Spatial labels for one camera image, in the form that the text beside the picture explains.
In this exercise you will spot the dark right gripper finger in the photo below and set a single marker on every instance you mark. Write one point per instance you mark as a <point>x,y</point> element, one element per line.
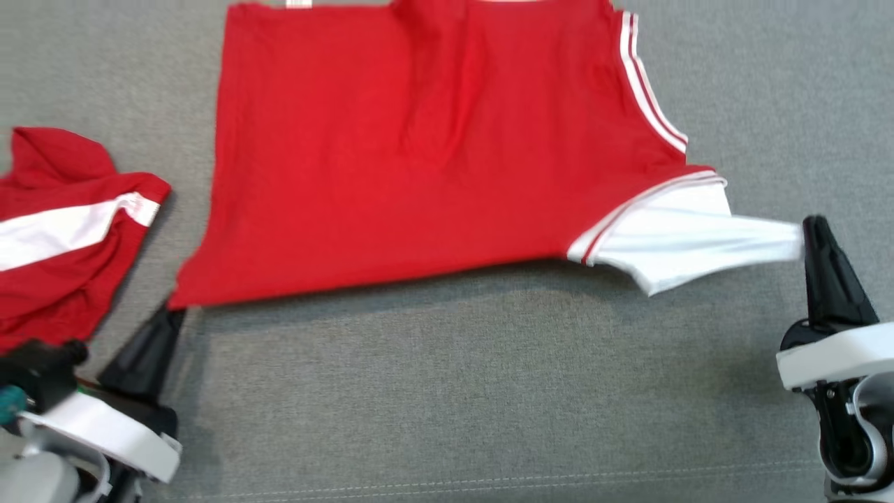
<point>841,286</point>
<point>817,279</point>

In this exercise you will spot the red shorts with white stripe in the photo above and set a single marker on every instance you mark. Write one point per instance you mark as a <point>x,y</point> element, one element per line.
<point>63,286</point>

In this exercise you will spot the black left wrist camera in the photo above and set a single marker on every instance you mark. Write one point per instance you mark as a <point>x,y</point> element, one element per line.
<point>42,370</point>

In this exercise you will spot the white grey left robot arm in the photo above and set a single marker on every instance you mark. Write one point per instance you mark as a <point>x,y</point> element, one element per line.
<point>42,475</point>

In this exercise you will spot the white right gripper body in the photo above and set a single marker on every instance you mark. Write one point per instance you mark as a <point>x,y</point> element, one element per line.
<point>838,356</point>

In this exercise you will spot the red white t-shirt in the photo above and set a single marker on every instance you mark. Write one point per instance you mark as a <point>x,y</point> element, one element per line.
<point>419,154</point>

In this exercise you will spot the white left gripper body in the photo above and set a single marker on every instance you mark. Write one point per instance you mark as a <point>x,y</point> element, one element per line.
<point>105,429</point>

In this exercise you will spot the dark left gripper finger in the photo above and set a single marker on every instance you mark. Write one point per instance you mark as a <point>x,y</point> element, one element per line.
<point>162,363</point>
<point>133,367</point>

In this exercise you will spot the teal left camera connector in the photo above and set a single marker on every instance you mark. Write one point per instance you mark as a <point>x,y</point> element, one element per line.
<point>10,406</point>

